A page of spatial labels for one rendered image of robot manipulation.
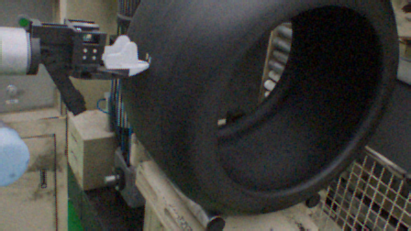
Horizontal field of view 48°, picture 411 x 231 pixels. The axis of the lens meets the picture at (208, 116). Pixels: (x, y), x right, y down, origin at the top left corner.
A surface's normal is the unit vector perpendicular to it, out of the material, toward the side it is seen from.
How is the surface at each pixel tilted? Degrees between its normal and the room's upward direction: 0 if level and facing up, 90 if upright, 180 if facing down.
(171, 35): 64
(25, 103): 90
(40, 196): 90
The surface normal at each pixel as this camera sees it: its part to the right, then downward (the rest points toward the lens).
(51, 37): 0.48, 0.44
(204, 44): -0.18, 0.05
